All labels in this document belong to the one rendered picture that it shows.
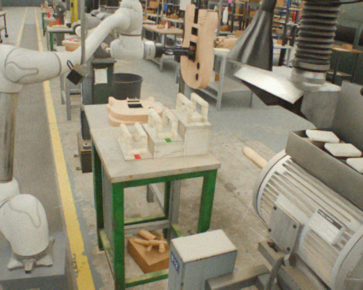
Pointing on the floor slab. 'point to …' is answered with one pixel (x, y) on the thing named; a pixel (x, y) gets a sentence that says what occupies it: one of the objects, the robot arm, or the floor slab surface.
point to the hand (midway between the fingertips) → (192, 51)
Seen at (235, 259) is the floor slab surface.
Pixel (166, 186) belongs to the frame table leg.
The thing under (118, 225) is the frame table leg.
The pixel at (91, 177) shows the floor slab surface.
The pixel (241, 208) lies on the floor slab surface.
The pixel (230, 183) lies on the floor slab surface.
